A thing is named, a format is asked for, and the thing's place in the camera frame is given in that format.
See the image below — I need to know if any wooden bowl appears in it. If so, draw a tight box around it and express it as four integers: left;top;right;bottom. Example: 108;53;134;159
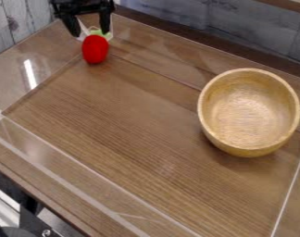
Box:
197;68;300;157

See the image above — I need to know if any clear acrylic tray wall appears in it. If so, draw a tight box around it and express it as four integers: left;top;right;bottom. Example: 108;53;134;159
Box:
0;9;300;237

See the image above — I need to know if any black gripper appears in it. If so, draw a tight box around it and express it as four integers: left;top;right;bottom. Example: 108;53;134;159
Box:
50;0;116;37

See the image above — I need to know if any black table clamp bracket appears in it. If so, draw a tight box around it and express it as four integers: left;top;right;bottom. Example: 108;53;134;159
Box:
20;206;64;237

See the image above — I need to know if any red toy strawberry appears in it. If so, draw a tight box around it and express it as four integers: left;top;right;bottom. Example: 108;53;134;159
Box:
82;30;109;64

